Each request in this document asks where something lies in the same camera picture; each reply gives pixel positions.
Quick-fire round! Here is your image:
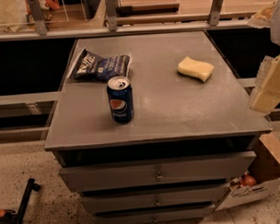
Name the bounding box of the red onion in box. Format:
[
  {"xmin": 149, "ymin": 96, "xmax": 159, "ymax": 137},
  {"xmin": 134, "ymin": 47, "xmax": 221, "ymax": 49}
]
[{"xmin": 242, "ymin": 173, "xmax": 257, "ymax": 186}]

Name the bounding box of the grey drawer cabinet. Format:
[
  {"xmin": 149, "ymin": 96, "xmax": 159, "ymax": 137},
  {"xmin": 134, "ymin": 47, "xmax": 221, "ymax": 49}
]
[{"xmin": 45, "ymin": 31, "xmax": 271, "ymax": 218}]

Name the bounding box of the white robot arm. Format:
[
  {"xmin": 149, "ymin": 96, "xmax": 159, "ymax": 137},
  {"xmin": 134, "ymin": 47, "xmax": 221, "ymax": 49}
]
[{"xmin": 248, "ymin": 0, "xmax": 280, "ymax": 114}]

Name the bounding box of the middle grey drawer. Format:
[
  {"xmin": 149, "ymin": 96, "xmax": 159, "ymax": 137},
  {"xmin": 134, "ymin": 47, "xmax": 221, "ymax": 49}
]
[{"xmin": 80, "ymin": 184, "xmax": 228, "ymax": 213}]

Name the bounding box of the blue pepsi can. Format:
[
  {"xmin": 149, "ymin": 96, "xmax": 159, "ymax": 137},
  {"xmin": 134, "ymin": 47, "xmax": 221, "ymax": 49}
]
[{"xmin": 107, "ymin": 76, "xmax": 134, "ymax": 123}]

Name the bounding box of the blue chip bag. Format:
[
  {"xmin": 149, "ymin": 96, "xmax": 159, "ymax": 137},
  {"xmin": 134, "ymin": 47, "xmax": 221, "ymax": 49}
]
[{"xmin": 69, "ymin": 49, "xmax": 131, "ymax": 82}]

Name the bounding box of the bottom grey drawer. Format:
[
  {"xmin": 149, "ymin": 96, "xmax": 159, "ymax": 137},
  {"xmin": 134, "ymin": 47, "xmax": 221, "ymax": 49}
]
[{"xmin": 95, "ymin": 205, "xmax": 216, "ymax": 224}]

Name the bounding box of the grey drawer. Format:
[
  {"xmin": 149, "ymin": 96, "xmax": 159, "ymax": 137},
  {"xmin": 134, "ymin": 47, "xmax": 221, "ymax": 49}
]
[
  {"xmin": 95, "ymin": 205, "xmax": 216, "ymax": 224},
  {"xmin": 80, "ymin": 184, "xmax": 228, "ymax": 213},
  {"xmin": 59, "ymin": 150, "xmax": 256, "ymax": 192}
]

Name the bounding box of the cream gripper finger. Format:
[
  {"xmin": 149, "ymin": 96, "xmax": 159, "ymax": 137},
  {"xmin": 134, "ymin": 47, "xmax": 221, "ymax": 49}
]
[
  {"xmin": 255, "ymin": 56, "xmax": 274, "ymax": 91},
  {"xmin": 250, "ymin": 55, "xmax": 280, "ymax": 114}
]

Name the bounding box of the yellow sponge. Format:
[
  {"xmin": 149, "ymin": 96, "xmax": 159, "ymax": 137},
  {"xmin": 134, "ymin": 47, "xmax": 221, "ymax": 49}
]
[{"xmin": 177, "ymin": 57, "xmax": 214, "ymax": 82}]

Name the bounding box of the cardboard box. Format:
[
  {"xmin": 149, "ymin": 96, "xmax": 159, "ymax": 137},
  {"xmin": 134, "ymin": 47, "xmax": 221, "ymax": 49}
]
[{"xmin": 216, "ymin": 134, "xmax": 280, "ymax": 211}]

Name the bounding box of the black stand leg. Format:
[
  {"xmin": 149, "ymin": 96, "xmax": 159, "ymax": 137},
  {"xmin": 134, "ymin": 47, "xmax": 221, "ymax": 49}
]
[{"xmin": 13, "ymin": 179, "xmax": 41, "ymax": 224}]

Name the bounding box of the metal shelf rail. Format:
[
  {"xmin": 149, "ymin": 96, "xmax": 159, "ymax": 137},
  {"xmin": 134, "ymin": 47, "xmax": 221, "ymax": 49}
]
[{"xmin": 0, "ymin": 0, "xmax": 267, "ymax": 42}]

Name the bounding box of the top grey drawer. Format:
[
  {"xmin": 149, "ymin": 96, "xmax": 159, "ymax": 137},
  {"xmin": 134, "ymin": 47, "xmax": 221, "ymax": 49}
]
[{"xmin": 59, "ymin": 150, "xmax": 256, "ymax": 192}]

